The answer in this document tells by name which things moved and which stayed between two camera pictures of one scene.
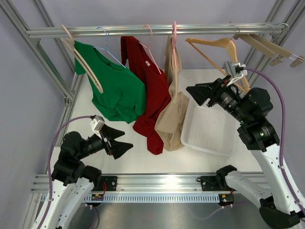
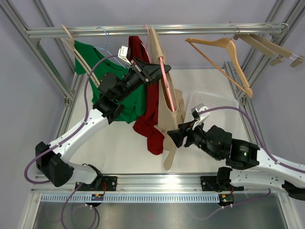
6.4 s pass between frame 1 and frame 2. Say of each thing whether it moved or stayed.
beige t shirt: moved
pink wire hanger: moved
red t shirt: stayed
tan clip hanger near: stayed
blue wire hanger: stayed
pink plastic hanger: moved
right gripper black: moved
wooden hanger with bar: stayed
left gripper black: moved
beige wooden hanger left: stayed
